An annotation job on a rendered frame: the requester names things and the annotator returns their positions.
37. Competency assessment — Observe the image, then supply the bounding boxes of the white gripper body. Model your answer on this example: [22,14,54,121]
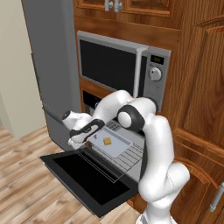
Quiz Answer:
[67,136,88,151]

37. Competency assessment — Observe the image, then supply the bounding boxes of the small yellow cake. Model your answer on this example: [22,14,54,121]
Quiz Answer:
[102,136,113,146]

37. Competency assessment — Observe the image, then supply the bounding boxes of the black oven door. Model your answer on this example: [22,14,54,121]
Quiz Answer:
[39,146,140,219]

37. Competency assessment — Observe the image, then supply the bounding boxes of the built-in oven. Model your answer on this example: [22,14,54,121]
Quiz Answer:
[81,89,147,185]

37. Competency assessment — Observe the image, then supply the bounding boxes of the black microwave door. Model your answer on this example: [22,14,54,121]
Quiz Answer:
[76,31,148,99]

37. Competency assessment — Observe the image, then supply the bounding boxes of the silver microwave oven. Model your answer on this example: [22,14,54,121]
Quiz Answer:
[76,30,172,112]

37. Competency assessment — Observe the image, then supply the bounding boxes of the wooden cupboard door with arch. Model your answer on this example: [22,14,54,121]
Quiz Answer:
[171,129,224,224]

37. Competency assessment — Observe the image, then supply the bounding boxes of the tall wooden cupboard door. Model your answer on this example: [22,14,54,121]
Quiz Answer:
[174,14,224,151]

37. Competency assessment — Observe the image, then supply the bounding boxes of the grey baking tray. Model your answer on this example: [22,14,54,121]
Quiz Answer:
[87,127,134,159]

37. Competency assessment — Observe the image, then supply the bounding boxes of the grey fridge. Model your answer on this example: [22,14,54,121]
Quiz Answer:
[21,0,82,151]

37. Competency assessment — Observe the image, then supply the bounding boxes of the white microwave knob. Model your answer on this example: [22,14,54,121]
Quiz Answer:
[149,66,163,82]

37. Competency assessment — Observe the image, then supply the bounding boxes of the wire oven rack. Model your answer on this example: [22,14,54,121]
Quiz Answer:
[90,119,146,173]

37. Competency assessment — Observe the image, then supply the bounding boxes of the white microwave door handle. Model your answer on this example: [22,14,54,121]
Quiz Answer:
[132,46,149,99]

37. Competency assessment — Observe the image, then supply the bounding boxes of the silver cupboard handle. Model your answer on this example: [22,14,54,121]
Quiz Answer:
[103,0,114,12]
[114,0,123,13]
[209,181,224,213]

